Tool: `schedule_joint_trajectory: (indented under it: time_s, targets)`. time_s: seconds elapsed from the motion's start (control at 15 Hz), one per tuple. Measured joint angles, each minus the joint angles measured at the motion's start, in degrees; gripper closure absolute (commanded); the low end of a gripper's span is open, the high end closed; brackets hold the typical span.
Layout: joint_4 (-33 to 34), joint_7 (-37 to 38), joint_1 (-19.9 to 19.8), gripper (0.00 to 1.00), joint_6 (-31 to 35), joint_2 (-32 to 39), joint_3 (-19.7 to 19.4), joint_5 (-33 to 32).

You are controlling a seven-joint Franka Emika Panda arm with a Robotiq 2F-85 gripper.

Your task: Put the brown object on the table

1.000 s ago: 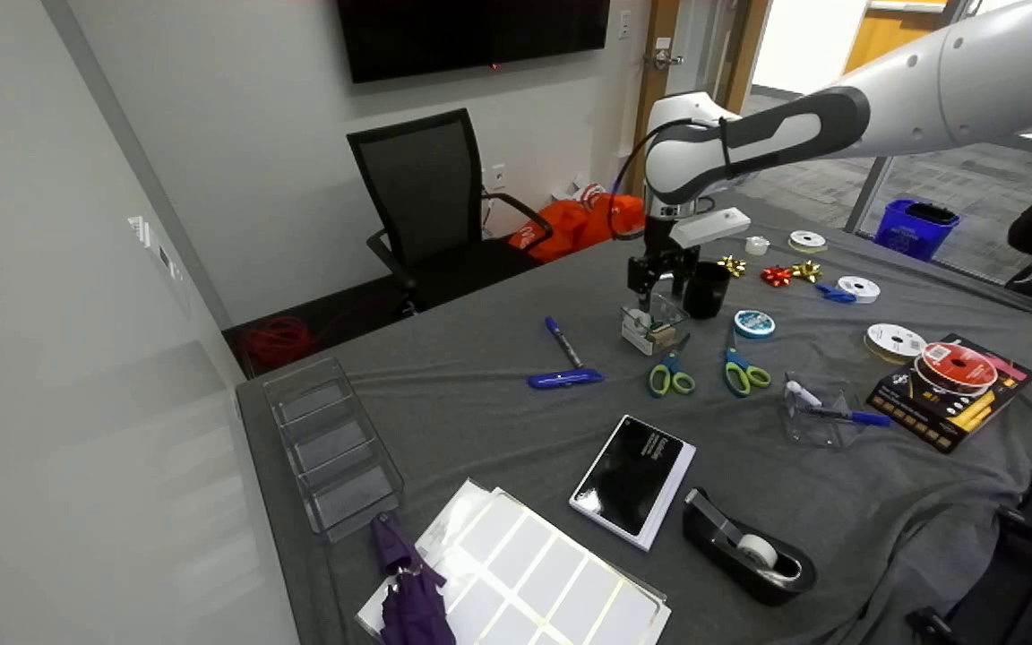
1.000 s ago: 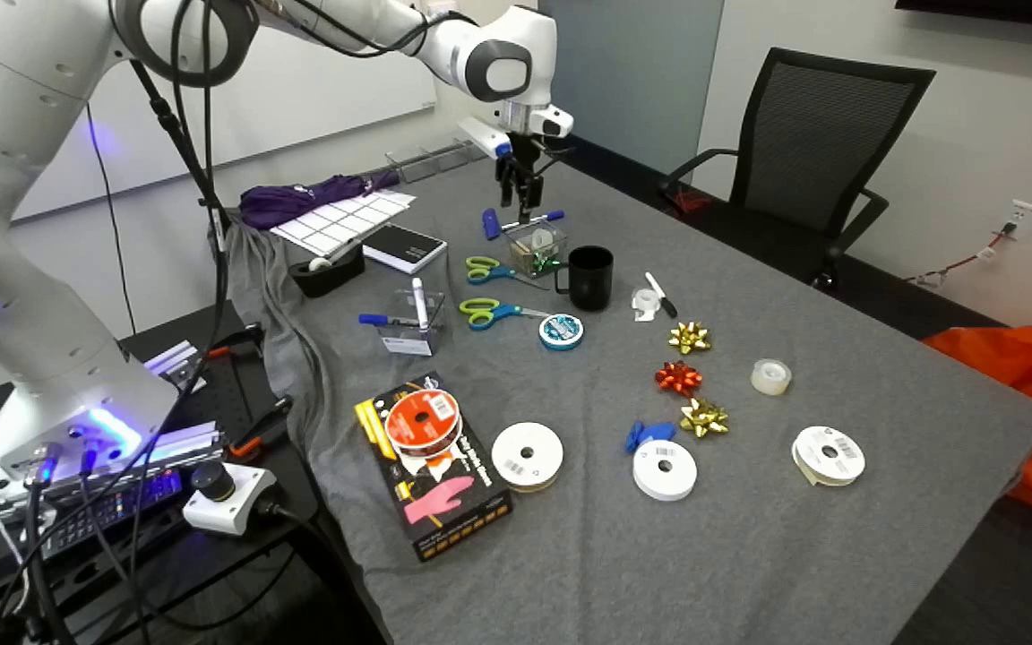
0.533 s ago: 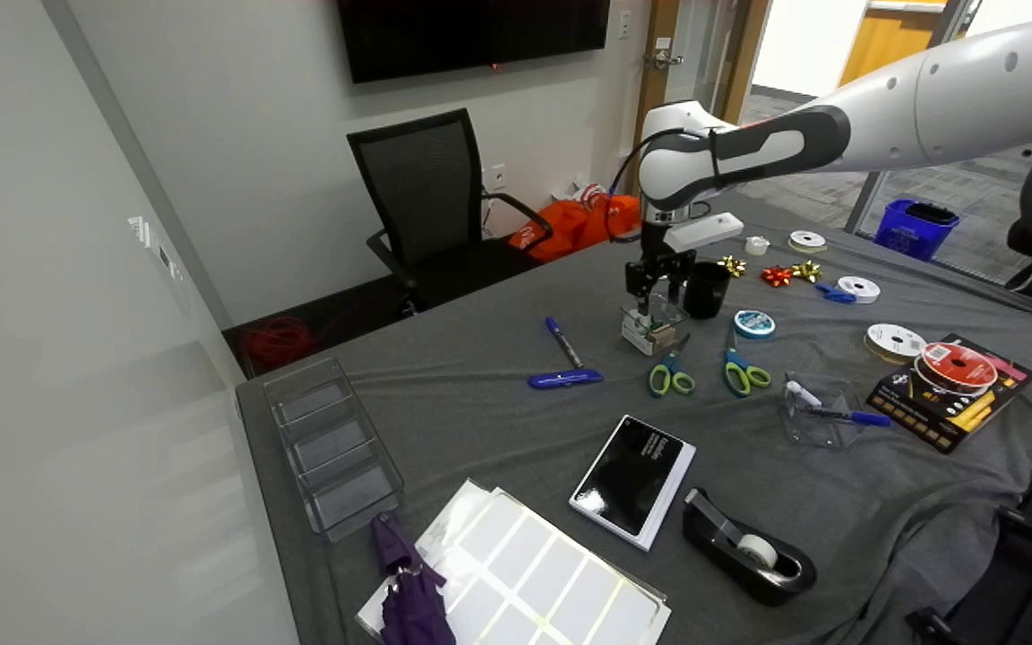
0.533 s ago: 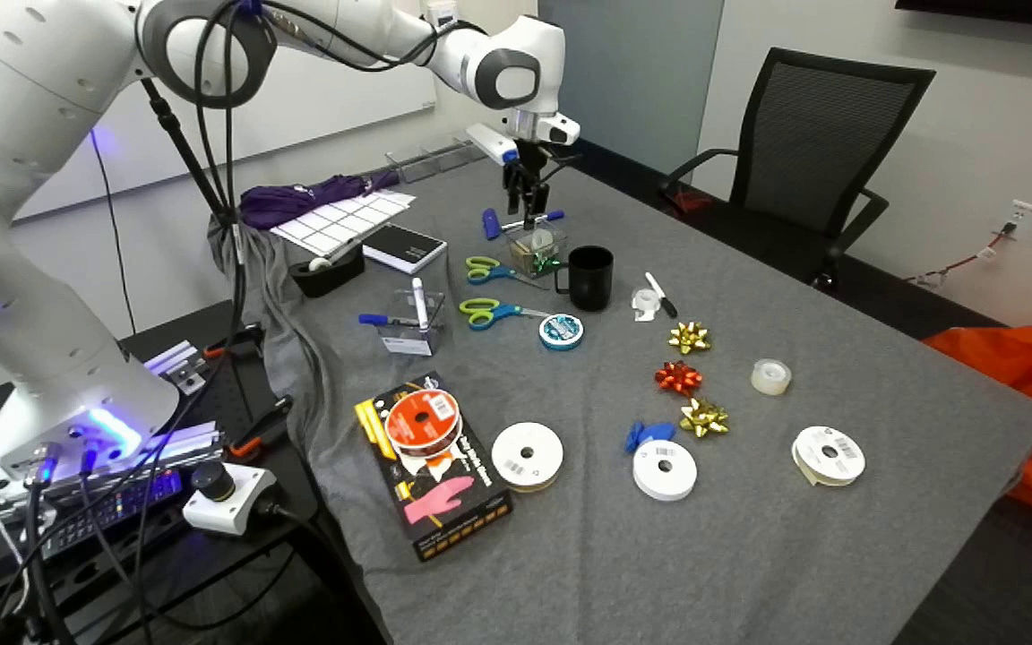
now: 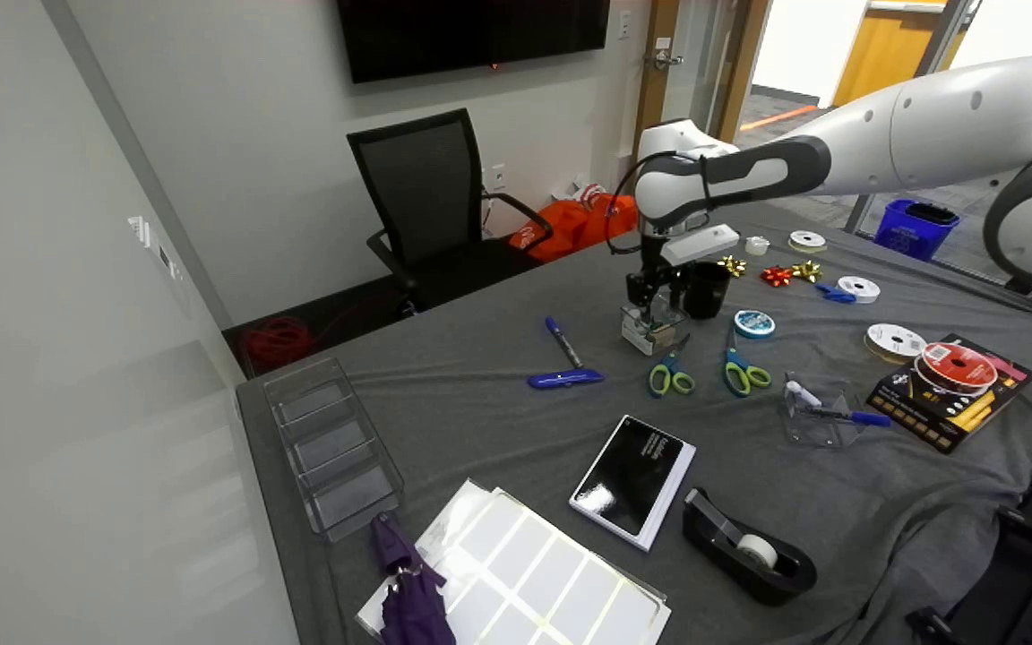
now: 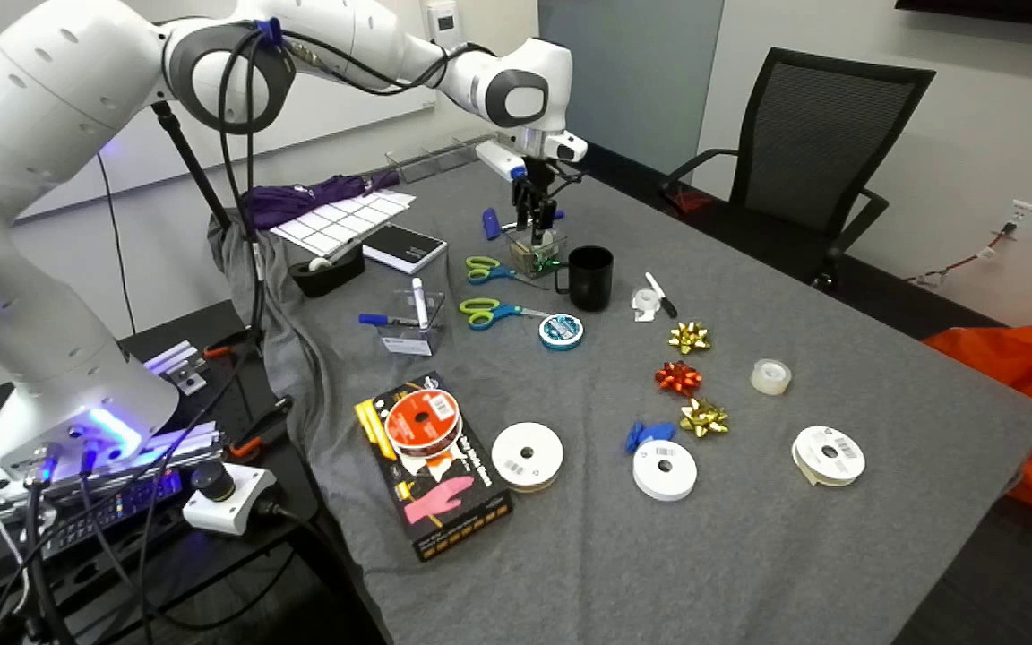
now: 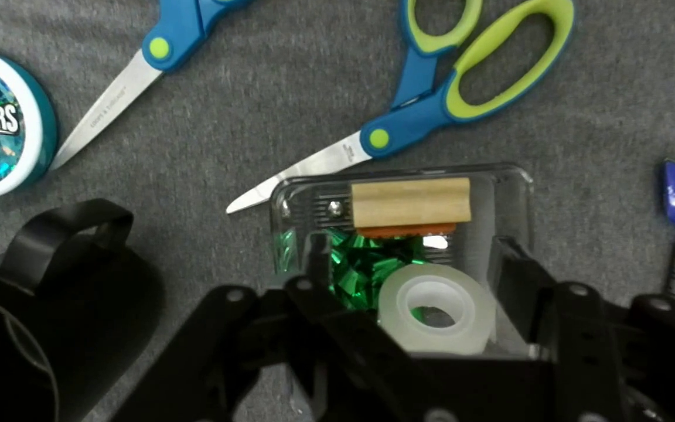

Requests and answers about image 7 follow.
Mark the clear tape roll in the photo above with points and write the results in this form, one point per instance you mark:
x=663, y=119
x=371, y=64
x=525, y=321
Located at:
x=400, y=330

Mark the small clear plastic box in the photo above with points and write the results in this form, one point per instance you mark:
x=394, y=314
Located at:
x=509, y=203

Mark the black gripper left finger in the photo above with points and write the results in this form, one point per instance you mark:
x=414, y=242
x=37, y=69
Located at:
x=221, y=352

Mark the blue and green scissors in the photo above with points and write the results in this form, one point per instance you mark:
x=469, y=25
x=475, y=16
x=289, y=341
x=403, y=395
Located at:
x=170, y=38
x=421, y=109

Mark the brown wooden stamp block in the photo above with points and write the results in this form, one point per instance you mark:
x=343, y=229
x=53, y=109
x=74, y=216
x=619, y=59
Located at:
x=411, y=203

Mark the green gift bow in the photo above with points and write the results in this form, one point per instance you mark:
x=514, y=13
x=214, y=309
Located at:
x=361, y=270

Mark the black mug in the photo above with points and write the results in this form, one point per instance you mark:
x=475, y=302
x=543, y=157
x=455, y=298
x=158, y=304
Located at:
x=40, y=330

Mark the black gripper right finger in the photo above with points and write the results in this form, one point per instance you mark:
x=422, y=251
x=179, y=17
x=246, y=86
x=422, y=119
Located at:
x=603, y=352

